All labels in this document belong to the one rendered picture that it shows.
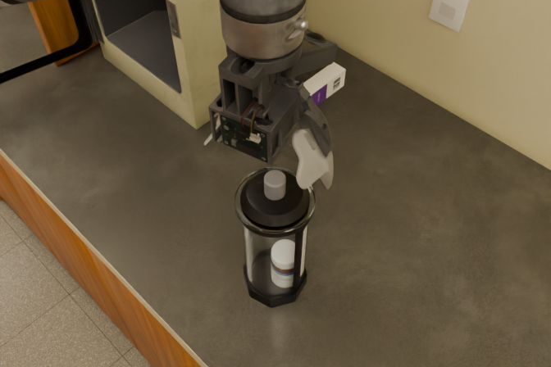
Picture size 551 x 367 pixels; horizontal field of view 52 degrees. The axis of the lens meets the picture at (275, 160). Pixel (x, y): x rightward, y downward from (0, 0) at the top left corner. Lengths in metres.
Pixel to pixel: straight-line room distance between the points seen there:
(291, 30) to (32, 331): 1.71
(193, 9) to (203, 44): 0.08
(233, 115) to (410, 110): 0.71
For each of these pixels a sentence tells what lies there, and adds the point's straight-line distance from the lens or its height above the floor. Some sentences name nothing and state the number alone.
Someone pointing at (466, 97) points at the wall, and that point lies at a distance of 1.22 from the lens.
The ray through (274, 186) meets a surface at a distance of 0.70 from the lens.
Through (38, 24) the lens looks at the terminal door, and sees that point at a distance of 1.23.
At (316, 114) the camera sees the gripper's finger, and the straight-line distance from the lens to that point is 0.59.
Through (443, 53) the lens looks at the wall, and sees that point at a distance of 1.20.
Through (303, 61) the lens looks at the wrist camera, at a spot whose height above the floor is 1.41.
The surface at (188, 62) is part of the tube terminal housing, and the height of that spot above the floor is 1.11.
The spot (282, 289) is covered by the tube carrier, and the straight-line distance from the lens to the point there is 0.87.
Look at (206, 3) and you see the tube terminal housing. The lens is 0.99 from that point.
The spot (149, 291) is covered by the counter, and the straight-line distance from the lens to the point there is 0.95.
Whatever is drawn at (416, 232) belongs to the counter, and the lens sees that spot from 1.01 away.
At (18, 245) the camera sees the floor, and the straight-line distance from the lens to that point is 2.27.
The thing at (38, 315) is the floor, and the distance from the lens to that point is 2.10.
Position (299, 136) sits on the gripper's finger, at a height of 1.33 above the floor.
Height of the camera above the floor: 1.77
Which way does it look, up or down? 50 degrees down
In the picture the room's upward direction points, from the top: straight up
